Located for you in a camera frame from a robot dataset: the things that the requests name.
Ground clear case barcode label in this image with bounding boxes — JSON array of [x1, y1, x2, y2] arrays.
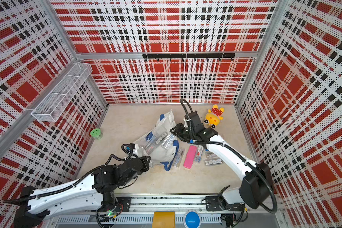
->
[[204, 159, 223, 166]]

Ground pink pencil case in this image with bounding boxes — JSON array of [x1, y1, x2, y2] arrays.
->
[[183, 145, 197, 169]]

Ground clear plastic compass set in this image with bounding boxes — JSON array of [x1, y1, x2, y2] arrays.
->
[[205, 151, 218, 159]]

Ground white wire wall basket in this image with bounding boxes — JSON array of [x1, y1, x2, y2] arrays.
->
[[31, 62, 92, 122]]

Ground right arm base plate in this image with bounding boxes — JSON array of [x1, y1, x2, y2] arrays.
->
[[205, 196, 245, 211]]

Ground green tape roll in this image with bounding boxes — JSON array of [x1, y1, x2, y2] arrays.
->
[[90, 128, 103, 140]]

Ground black hook rail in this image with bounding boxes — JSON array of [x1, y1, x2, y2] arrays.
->
[[142, 53, 236, 61]]

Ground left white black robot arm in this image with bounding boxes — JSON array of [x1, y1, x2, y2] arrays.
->
[[3, 143, 151, 228]]

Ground white canvas bag blue handles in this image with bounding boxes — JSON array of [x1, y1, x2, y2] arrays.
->
[[135, 110, 180, 172]]

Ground yellow plush toy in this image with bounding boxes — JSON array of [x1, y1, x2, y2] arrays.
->
[[204, 104, 225, 128]]

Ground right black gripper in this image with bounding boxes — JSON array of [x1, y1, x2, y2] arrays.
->
[[170, 123, 195, 143]]

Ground small clear stationery pack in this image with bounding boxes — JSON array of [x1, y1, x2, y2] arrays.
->
[[194, 145, 204, 163]]

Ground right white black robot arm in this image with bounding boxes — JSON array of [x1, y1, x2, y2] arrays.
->
[[170, 98, 278, 214]]

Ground clear tube with blue pen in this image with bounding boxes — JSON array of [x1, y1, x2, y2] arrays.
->
[[173, 148, 185, 168]]

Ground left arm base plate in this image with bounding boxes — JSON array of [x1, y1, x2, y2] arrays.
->
[[90, 196, 132, 214]]

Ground blue round button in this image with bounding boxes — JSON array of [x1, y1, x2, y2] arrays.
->
[[183, 210, 201, 228]]

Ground yellow block at front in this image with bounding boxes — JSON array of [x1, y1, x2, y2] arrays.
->
[[152, 212, 176, 228]]

